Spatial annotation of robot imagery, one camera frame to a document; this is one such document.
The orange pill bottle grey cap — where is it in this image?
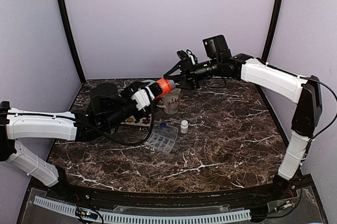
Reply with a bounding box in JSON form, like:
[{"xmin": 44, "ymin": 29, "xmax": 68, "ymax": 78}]
[{"xmin": 148, "ymin": 78, "xmax": 176, "ymax": 100}]

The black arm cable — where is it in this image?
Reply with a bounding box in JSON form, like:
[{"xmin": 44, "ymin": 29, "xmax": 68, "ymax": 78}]
[{"xmin": 76, "ymin": 95, "xmax": 156, "ymax": 146}]

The black frame post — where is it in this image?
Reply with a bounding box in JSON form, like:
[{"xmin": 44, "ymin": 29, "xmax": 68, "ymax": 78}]
[
  {"xmin": 261, "ymin": 0, "xmax": 282, "ymax": 62},
  {"xmin": 57, "ymin": 0, "xmax": 86, "ymax": 85}
]

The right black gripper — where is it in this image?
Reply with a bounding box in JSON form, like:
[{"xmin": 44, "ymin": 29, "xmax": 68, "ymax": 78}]
[{"xmin": 164, "ymin": 57, "xmax": 220, "ymax": 90}]

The black front rail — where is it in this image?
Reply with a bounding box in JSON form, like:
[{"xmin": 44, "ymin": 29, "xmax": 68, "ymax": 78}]
[{"xmin": 49, "ymin": 184, "xmax": 300, "ymax": 208}]

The right black frame post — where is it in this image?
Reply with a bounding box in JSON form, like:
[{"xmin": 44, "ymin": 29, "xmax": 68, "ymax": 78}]
[{"xmin": 261, "ymin": 0, "xmax": 282, "ymax": 62}]

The cream ceramic mug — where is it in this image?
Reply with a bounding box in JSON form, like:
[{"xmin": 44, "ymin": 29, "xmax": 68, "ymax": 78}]
[{"xmin": 157, "ymin": 88, "xmax": 181, "ymax": 115}]

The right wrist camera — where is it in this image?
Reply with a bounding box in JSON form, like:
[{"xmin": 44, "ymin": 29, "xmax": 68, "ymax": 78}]
[{"xmin": 177, "ymin": 49, "xmax": 198, "ymax": 65}]

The white slotted cable duct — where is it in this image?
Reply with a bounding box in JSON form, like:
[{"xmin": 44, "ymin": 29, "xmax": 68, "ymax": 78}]
[{"xmin": 33, "ymin": 196, "xmax": 251, "ymax": 223}]

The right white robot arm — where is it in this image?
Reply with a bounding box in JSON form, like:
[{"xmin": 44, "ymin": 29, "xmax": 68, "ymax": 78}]
[{"xmin": 164, "ymin": 35, "xmax": 322, "ymax": 200}]

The left black frame post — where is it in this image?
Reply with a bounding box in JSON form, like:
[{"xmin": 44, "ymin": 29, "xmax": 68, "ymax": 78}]
[{"xmin": 57, "ymin": 0, "xmax": 86, "ymax": 85}]

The small white pill bottle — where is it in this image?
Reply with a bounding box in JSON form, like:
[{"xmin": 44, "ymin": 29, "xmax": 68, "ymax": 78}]
[{"xmin": 180, "ymin": 120, "xmax": 189, "ymax": 134}]

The clear plastic pill organizer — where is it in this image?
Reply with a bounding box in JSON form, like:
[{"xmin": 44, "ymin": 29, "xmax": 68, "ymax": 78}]
[{"xmin": 144, "ymin": 121, "xmax": 178, "ymax": 154}]

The floral rectangular ceramic plate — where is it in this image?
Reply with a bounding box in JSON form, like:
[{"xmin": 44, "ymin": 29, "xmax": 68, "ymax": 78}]
[{"xmin": 121, "ymin": 114, "xmax": 152, "ymax": 127}]

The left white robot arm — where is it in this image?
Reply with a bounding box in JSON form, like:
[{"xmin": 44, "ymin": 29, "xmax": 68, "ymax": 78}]
[{"xmin": 1, "ymin": 82, "xmax": 158, "ymax": 201}]

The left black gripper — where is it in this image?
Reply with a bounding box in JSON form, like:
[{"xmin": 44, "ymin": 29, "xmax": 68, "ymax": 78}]
[{"xmin": 104, "ymin": 80, "xmax": 156, "ymax": 130}]

